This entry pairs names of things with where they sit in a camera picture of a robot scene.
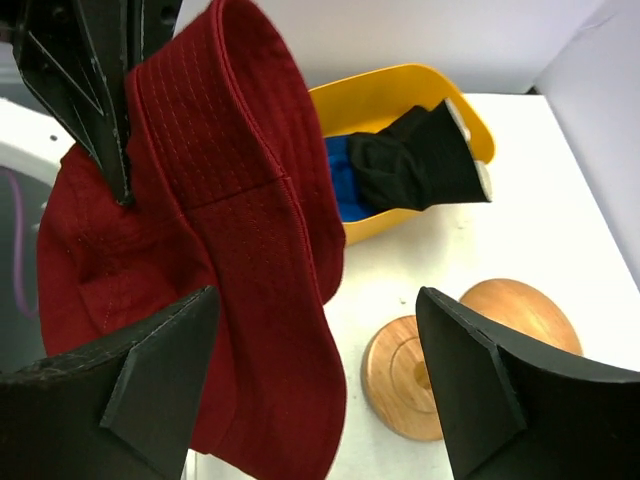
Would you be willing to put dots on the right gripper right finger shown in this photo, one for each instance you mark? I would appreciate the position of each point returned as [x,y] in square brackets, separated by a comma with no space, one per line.
[512,407]

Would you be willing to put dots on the light wooden hat stand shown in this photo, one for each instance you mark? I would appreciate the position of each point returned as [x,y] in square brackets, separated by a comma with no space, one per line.
[394,375]

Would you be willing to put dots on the yellow plastic basket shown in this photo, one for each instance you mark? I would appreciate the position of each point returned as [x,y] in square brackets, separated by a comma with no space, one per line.
[371,101]

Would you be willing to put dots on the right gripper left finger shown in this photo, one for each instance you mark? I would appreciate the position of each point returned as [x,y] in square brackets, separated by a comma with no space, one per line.
[123,406]

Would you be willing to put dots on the dark red hat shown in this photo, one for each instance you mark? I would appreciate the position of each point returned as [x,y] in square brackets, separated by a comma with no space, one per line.
[232,189]

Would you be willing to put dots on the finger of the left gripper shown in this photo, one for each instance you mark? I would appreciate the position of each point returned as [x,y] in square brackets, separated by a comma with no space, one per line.
[112,32]
[53,61]

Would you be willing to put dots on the black hat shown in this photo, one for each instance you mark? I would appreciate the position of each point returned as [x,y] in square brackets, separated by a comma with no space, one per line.
[422,159]

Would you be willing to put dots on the blue hat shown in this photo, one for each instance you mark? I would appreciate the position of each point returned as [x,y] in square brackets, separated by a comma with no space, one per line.
[351,206]

